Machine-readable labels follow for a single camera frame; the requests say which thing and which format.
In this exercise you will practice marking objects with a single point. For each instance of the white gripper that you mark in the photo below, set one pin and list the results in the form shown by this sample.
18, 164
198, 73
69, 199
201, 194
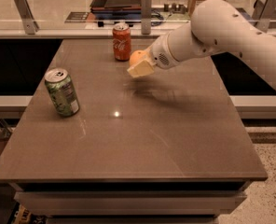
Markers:
158, 54

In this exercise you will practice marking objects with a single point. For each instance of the orange fruit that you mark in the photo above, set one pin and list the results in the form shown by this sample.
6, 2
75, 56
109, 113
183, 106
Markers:
137, 57

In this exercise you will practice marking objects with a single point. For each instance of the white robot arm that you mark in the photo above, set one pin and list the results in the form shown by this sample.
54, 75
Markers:
215, 26

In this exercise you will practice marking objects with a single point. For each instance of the red cola can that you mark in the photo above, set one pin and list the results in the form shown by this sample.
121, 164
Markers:
122, 41

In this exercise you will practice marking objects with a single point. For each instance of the green soda can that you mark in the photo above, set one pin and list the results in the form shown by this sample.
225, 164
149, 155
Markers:
62, 92

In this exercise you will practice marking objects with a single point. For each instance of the grey drawer front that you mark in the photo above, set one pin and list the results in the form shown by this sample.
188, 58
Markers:
89, 203

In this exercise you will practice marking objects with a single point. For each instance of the yellow black printed bag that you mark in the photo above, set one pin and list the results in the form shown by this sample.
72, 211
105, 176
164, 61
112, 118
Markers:
24, 216

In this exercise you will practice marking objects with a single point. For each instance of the middle metal glass bracket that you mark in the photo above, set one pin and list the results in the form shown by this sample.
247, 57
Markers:
146, 16

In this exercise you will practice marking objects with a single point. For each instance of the metal glass bracket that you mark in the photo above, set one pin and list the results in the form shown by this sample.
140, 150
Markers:
262, 15
28, 21
146, 16

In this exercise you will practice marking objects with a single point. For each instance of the right metal glass bracket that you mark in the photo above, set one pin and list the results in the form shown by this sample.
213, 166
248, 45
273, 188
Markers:
262, 15

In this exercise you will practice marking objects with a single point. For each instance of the left metal glass bracket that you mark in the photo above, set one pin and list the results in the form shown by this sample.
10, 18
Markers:
28, 21

